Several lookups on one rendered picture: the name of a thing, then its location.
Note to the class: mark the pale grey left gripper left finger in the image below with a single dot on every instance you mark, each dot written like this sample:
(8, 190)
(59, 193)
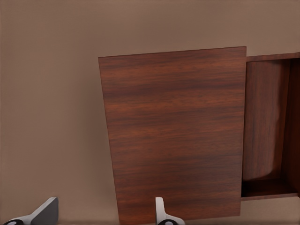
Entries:
(44, 212)

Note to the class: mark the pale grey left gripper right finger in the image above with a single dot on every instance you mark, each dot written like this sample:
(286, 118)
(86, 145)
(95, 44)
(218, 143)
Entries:
(161, 214)

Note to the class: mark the dark wooden open box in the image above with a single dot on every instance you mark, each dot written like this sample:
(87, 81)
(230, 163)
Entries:
(269, 126)

